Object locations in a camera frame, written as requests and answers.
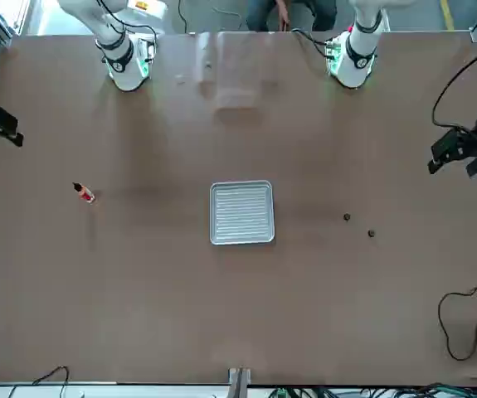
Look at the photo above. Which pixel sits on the small oil bottle red label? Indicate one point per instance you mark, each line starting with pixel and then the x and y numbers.
pixel 86 195

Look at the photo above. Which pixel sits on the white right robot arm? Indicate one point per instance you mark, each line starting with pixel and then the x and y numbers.
pixel 124 66

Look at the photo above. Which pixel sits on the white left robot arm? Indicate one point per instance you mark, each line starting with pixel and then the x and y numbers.
pixel 352 62

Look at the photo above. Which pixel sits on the silver ribbed metal tray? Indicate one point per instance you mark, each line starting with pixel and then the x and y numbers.
pixel 242 211

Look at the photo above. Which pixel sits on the white controller box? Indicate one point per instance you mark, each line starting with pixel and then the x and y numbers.
pixel 151 6

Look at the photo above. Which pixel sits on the person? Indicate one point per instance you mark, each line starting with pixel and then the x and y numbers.
pixel 263 16

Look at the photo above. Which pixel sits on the aluminium frame post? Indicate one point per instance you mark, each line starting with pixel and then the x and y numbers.
pixel 240 381

